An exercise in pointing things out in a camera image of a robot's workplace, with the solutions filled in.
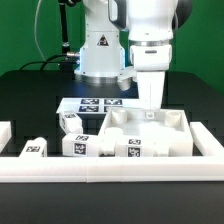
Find white square table top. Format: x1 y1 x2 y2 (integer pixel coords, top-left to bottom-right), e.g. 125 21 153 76
99 107 193 157

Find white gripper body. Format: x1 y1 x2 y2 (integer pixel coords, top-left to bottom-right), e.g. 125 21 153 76
130 44 172 111

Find black cables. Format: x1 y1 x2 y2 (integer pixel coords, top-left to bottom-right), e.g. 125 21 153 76
19 53 81 71

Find white cable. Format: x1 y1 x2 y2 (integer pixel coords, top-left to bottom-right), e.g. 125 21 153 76
33 0 48 62

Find white sheet with markers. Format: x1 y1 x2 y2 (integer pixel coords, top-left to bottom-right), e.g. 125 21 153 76
57 98 139 114

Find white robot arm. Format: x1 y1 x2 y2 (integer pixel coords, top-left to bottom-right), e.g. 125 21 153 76
74 0 193 111

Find white U-shaped fence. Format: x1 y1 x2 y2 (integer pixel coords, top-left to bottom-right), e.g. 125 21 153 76
0 121 224 183

